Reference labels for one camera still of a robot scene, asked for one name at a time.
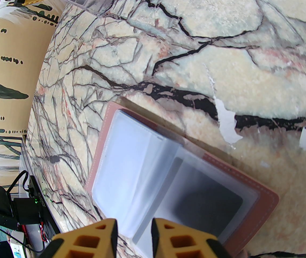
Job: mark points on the pink leather card holder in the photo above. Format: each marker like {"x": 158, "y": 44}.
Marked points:
{"x": 120, "y": 171}

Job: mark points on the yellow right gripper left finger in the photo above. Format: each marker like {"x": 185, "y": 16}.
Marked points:
{"x": 88, "y": 243}

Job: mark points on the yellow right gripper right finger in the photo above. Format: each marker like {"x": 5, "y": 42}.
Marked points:
{"x": 182, "y": 246}

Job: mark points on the black VIP card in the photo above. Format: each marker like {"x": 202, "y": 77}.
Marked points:
{"x": 209, "y": 197}

